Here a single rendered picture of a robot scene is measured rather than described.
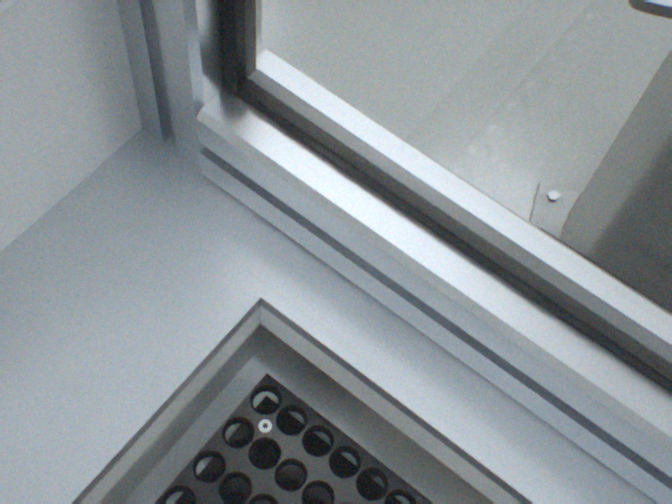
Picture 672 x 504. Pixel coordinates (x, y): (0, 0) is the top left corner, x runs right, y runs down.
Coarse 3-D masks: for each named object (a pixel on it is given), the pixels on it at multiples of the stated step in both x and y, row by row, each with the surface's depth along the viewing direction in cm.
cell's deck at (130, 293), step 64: (128, 192) 39; (192, 192) 39; (0, 256) 37; (64, 256) 37; (128, 256) 38; (192, 256) 38; (256, 256) 38; (0, 320) 36; (64, 320) 36; (128, 320) 36; (192, 320) 36; (256, 320) 39; (320, 320) 37; (384, 320) 37; (0, 384) 35; (64, 384) 35; (128, 384) 35; (192, 384) 36; (384, 384) 36; (448, 384) 36; (0, 448) 34; (64, 448) 34; (128, 448) 35; (448, 448) 36; (512, 448) 35; (576, 448) 35
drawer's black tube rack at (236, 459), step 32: (288, 416) 43; (224, 448) 39; (256, 448) 42; (288, 448) 39; (320, 448) 42; (192, 480) 38; (224, 480) 38; (256, 480) 38; (288, 480) 41; (320, 480) 38
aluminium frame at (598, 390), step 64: (0, 0) 30; (128, 0) 33; (192, 0) 31; (192, 64) 34; (192, 128) 37; (256, 128) 35; (256, 192) 37; (320, 192) 34; (384, 192) 34; (320, 256) 38; (384, 256) 34; (448, 256) 33; (448, 320) 35; (512, 320) 32; (576, 320) 32; (512, 384) 35; (576, 384) 32; (640, 384) 32; (640, 448) 32
